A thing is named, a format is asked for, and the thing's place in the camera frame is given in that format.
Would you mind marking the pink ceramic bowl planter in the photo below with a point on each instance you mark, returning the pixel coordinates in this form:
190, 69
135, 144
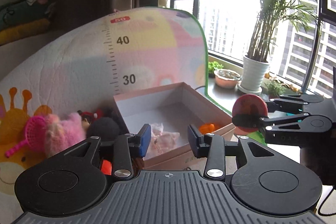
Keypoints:
226, 78

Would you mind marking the black plush toy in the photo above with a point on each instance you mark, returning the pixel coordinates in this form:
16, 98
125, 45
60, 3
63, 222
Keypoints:
106, 128

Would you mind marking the pale pink toy in box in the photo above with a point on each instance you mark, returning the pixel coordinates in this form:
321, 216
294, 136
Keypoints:
161, 141

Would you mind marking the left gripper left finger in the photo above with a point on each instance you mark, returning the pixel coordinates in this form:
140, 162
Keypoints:
79, 177

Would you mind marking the green yellow plush pillow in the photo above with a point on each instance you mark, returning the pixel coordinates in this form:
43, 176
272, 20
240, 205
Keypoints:
24, 18

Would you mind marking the colourful children play mat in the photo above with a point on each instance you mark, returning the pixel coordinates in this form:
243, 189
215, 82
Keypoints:
84, 69

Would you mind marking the pink haired plush doll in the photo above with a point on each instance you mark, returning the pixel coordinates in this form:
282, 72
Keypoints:
62, 134

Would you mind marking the white potted palm plant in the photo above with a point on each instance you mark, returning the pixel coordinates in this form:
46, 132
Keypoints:
271, 14

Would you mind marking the orange toy in box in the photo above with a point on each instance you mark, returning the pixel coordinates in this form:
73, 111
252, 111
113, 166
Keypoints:
208, 128

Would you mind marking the round pink toy disc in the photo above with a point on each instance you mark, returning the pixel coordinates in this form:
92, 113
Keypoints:
247, 111

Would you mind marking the small green potted plant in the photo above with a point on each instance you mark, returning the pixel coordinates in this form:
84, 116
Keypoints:
274, 89

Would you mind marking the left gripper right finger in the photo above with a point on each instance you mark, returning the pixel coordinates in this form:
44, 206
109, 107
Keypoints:
259, 177

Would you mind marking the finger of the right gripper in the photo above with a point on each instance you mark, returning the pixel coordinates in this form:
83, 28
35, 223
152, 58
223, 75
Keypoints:
293, 104
299, 129

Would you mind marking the pink cardboard box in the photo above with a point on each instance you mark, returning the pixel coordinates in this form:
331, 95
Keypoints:
171, 109

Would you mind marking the pink toy net scoop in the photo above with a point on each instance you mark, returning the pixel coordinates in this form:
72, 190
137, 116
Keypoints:
34, 136

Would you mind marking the red dress girl figurine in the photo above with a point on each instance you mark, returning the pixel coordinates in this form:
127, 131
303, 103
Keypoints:
87, 118

